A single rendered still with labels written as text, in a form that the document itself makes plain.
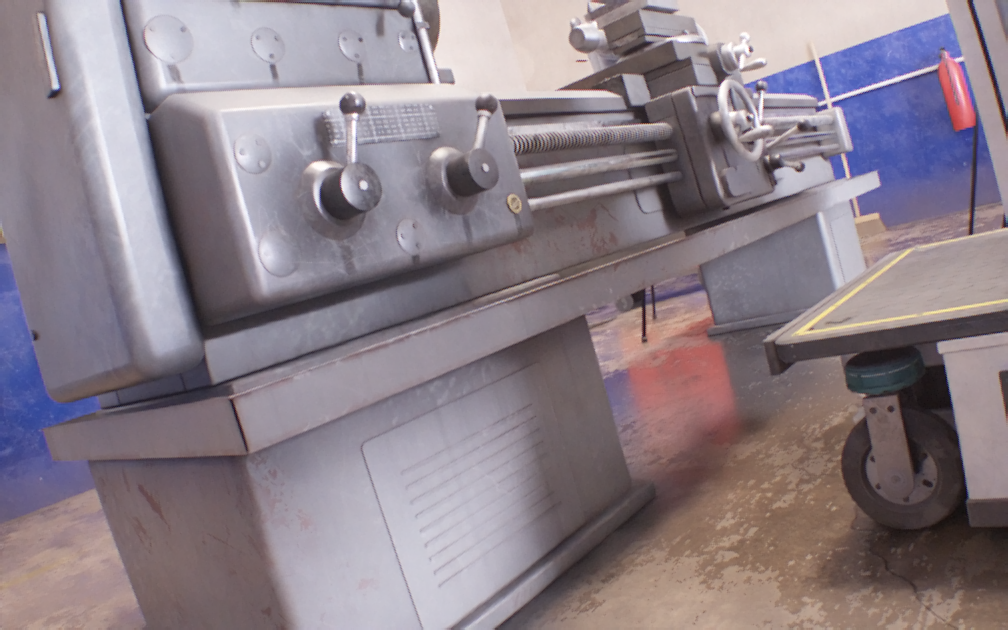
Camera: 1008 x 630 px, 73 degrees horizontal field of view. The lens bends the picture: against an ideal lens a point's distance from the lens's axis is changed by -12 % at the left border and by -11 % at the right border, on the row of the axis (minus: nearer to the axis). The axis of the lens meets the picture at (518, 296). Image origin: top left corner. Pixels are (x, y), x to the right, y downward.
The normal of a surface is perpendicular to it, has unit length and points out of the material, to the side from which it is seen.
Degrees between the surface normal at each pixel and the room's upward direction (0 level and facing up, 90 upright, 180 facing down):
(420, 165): 90
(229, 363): 90
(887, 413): 90
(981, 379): 90
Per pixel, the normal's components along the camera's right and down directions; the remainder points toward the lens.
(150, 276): 0.74, -0.18
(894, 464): -0.66, 0.22
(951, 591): -0.28, -0.96
